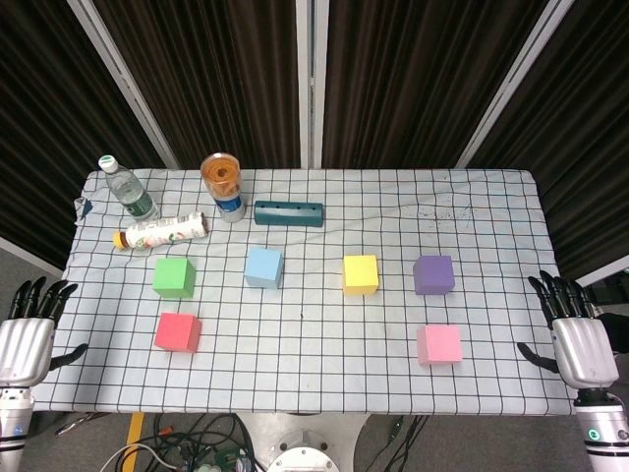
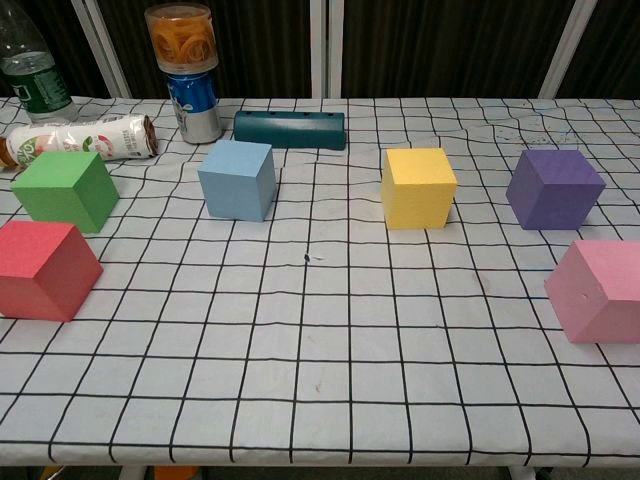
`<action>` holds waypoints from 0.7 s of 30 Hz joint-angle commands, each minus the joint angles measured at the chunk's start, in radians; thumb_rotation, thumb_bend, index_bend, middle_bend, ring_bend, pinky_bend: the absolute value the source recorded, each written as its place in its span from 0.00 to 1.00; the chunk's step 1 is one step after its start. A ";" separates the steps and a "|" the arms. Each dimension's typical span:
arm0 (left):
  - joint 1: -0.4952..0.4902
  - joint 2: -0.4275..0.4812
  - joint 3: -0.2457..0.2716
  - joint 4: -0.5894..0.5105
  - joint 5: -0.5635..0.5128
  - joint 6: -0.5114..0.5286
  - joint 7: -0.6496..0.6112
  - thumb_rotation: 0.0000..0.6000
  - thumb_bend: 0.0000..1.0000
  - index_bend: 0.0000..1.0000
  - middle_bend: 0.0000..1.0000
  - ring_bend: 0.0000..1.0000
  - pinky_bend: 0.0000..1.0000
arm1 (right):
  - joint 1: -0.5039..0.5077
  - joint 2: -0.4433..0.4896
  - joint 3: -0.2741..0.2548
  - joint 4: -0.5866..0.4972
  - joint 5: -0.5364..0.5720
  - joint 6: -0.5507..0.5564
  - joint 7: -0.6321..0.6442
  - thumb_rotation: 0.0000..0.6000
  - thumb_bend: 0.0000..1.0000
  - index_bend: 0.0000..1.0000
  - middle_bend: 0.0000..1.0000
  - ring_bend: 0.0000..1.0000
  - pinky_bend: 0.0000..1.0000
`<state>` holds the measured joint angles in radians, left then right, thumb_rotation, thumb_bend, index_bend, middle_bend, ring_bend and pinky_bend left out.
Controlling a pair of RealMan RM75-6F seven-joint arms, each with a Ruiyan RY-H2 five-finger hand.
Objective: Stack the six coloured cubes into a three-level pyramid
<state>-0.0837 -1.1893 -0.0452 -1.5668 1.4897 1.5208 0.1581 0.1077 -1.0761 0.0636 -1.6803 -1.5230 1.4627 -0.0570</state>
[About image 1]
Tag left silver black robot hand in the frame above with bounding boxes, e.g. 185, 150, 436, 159
0, 276, 89, 389

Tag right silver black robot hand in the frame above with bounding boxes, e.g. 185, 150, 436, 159
516, 269, 620, 393

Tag red foam cube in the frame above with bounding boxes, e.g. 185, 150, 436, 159
153, 312, 203, 354

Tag green foam cube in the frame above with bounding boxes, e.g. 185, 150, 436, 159
152, 257, 198, 300

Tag purple foam cube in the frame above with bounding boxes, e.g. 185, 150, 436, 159
412, 254, 455, 296

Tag yellow foam cube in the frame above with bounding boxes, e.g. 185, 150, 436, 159
342, 254, 379, 296

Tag light blue foam cube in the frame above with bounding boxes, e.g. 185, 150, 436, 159
244, 246, 285, 289

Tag pink foam cube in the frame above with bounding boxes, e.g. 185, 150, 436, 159
416, 324, 464, 367

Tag white labelled drink bottle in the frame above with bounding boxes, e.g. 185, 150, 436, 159
112, 210, 210, 253

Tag clear water bottle green label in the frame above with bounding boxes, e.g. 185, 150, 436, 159
97, 154, 161, 221

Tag dark pleated curtain panel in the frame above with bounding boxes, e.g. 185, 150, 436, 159
469, 0, 629, 286
92, 0, 302, 169
321, 0, 547, 169
0, 0, 166, 269

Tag blue and white can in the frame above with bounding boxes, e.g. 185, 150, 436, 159
214, 194, 247, 224

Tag clear jar of rubber bands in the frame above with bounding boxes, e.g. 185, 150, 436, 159
200, 151, 243, 202

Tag white checkered tablecloth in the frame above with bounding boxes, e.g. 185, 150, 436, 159
36, 168, 591, 417

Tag teal block with holes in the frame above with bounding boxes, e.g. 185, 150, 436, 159
253, 200, 325, 229

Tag white screen base rail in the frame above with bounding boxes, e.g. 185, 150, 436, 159
562, 267, 629, 294
0, 235, 65, 279

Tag white floor cable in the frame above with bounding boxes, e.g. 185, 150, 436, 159
100, 442, 173, 472

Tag tangled black floor cables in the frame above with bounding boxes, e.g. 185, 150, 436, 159
56, 412, 257, 472

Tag white aluminium screen post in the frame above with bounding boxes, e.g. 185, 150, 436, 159
66, 0, 181, 171
454, 0, 576, 169
294, 0, 329, 168

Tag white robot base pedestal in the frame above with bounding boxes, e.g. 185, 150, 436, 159
235, 411, 370, 472

